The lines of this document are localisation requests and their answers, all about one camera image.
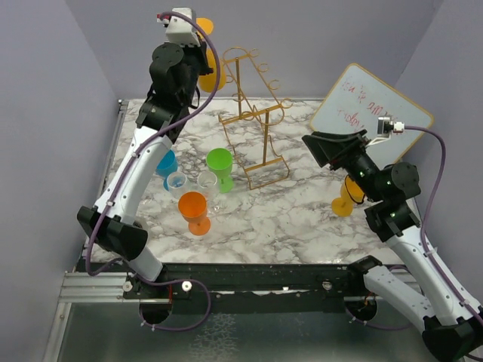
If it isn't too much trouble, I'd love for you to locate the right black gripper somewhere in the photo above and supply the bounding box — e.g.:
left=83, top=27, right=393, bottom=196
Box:
left=303, top=128, right=384, bottom=202

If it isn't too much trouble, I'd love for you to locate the yellow plastic wine glass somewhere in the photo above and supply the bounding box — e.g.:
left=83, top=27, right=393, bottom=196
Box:
left=196, top=17, right=226, bottom=93

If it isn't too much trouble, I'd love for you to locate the green plastic wine glass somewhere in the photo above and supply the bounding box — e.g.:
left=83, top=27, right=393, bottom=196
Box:
left=206, top=148, right=234, bottom=193

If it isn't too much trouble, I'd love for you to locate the clear wine glass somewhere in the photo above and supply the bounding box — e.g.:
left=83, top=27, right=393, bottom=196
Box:
left=197, top=170, right=221, bottom=214

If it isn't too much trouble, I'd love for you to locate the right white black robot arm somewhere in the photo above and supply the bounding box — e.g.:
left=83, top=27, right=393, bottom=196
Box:
left=302, top=130, right=482, bottom=361

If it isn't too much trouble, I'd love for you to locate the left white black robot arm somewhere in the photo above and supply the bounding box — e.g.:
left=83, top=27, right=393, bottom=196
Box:
left=77, top=42, right=214, bottom=298

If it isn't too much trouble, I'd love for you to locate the blue plastic wine glass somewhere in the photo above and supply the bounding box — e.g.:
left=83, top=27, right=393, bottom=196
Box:
left=155, top=150, right=178, bottom=190

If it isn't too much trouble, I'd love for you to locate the orange plastic wine glass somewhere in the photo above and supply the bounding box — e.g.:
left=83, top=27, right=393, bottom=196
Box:
left=178, top=192, right=211, bottom=236

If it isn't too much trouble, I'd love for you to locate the clear glass blue tint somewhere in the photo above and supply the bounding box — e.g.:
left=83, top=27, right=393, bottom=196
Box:
left=166, top=171, right=189, bottom=200

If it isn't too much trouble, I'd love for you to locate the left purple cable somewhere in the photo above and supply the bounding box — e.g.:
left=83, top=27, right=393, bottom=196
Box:
left=85, top=11, right=220, bottom=278

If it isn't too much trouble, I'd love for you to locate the purple cable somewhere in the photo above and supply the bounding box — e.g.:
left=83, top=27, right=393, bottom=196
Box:
left=85, top=11, right=220, bottom=278
left=399, top=124, right=483, bottom=325

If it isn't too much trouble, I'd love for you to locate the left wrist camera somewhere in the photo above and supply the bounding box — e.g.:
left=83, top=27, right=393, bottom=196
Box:
left=156, top=14, right=201, bottom=48

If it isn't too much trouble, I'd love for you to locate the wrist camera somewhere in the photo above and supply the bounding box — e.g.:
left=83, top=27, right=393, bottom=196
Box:
left=156, top=14, right=201, bottom=48
left=368, top=115, right=405, bottom=147

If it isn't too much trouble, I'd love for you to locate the small whiteboard yellow frame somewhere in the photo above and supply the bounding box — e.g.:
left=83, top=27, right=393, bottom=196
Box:
left=309, top=63, right=434, bottom=140

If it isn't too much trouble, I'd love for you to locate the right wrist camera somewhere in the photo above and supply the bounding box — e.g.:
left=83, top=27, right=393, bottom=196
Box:
left=368, top=115, right=405, bottom=147

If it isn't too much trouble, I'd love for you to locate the gold wire glass rack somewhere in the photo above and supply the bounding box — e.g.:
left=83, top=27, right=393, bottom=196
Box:
left=218, top=47, right=293, bottom=190

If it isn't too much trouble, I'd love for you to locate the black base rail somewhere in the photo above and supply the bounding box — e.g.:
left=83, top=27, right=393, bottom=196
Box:
left=124, top=262, right=369, bottom=314

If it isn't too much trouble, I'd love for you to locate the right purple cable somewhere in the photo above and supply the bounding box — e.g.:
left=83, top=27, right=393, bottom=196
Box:
left=399, top=124, right=483, bottom=325

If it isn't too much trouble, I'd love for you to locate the aluminium extrusion rail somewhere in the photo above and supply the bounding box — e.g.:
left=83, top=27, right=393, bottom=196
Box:
left=58, top=272, right=170, bottom=305

